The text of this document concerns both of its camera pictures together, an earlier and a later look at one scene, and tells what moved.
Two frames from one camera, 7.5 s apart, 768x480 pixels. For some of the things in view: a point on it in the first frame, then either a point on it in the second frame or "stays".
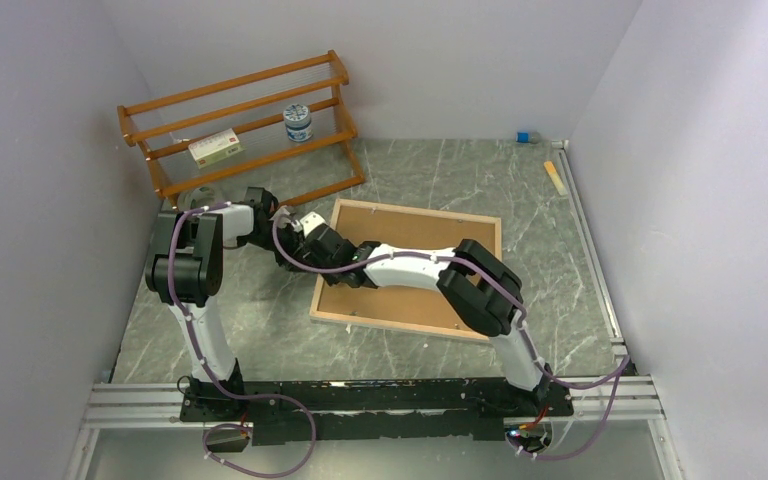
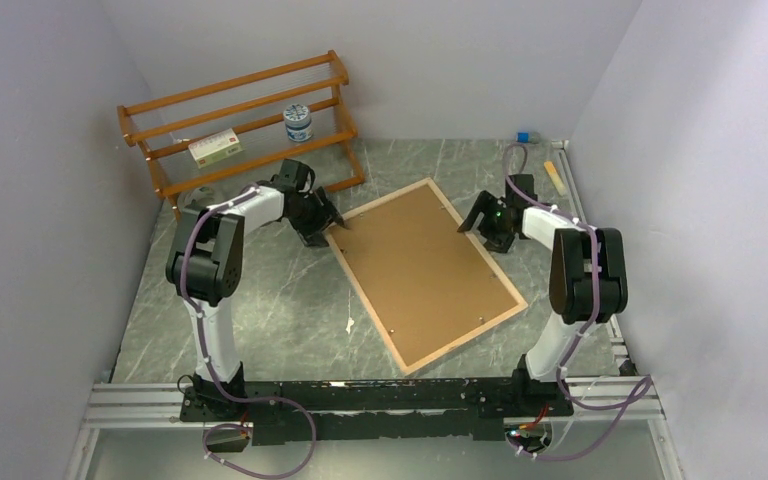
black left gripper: [292, 251] → [309, 234]
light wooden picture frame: [320, 274] → [429, 286]
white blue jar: [298, 123] stays
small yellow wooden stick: [555, 177] stays
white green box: [216, 148] stays
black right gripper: [313, 261] → [488, 204]
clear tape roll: [197, 197] stays
